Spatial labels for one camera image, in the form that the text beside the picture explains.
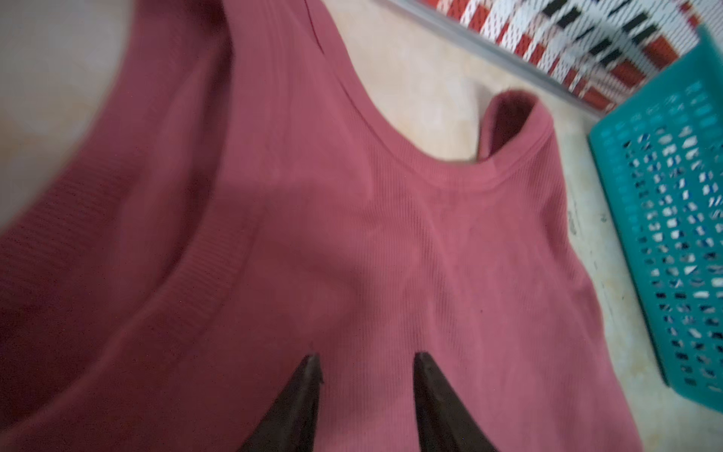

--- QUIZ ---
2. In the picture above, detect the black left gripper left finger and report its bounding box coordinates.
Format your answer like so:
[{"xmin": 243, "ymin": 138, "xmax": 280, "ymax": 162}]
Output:
[{"xmin": 238, "ymin": 354, "xmax": 323, "ymax": 452}]

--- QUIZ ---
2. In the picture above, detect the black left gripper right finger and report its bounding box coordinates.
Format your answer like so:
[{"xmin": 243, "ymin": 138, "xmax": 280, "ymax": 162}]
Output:
[{"xmin": 413, "ymin": 352, "xmax": 498, "ymax": 452}]

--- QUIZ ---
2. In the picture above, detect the pink ribbed tank top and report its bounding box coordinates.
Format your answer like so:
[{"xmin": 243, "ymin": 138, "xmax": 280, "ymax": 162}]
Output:
[{"xmin": 1, "ymin": 1, "xmax": 642, "ymax": 451}]

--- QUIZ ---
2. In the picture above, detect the teal plastic basket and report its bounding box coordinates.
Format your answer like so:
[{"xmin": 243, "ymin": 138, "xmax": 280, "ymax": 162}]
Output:
[{"xmin": 589, "ymin": 26, "xmax": 722, "ymax": 411}]

